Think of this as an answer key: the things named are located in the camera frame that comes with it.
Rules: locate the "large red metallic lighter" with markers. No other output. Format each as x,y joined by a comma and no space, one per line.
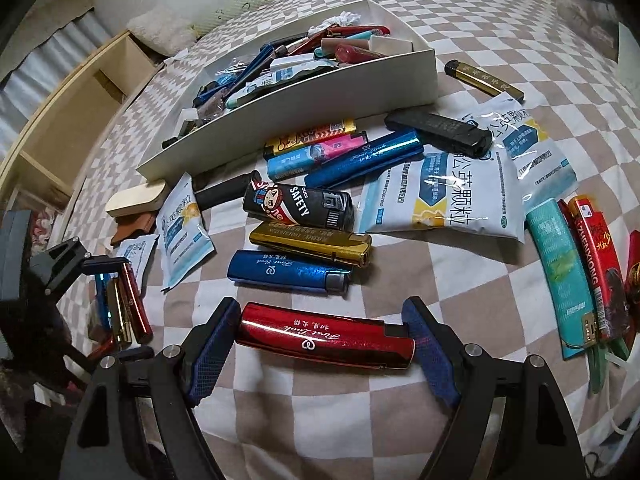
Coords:
325,335

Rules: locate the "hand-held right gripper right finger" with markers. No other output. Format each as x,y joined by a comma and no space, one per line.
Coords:
430,355

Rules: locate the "grey curtain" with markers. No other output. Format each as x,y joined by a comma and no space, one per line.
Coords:
45,75

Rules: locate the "green plastic strip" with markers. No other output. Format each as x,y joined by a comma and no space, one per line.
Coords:
600,370

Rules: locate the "pile of mixed lighters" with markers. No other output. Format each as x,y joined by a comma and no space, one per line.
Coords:
280,67

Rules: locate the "black cylindrical grip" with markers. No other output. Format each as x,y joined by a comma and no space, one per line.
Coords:
225,191

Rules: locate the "yellow orange printed lighter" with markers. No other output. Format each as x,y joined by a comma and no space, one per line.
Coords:
310,135

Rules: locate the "small white blue sachet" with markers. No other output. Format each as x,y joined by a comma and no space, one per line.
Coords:
182,230
137,260

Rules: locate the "white fluffy pillow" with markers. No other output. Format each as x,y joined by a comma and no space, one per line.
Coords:
160,32

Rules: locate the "crumpled white tissue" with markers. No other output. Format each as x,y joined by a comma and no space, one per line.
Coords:
340,19

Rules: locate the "white paper scrap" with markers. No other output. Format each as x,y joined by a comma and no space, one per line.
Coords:
176,56

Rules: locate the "gold metallic lighter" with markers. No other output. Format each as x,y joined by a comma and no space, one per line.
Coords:
305,242

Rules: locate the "boxed red doll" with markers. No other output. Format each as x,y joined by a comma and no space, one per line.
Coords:
42,225

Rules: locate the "pink blue printed lighter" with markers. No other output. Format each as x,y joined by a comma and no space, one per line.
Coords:
320,154

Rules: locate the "black gold-lettered lighter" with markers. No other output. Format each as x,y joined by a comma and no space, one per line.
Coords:
487,80

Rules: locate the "red slim packet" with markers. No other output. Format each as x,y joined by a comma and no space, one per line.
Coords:
597,260

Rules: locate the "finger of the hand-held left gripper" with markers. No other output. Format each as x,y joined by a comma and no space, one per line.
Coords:
107,264
137,354

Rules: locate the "teal slim lighter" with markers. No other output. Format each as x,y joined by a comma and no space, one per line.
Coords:
103,305

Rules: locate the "blue metallic lighter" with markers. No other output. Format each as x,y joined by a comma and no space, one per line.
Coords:
280,270
365,157

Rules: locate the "brown leather case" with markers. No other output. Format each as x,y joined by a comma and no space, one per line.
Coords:
132,230

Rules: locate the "teal slim packet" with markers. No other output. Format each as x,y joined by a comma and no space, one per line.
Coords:
560,275

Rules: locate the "wooden bedside shelf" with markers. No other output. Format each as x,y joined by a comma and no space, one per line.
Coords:
75,125

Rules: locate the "matte black lighter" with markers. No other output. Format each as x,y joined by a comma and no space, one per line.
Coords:
440,132

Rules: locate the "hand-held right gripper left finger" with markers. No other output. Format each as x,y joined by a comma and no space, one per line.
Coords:
215,355

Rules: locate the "red slim lighter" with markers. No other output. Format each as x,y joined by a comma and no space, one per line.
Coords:
136,305

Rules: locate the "gold slim lighter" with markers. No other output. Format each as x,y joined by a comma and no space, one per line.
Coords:
119,315

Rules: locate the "black cartoon print lighter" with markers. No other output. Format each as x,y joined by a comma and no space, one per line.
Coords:
300,207

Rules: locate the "large white blue sachet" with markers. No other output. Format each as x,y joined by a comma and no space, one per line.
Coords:
535,150
450,200

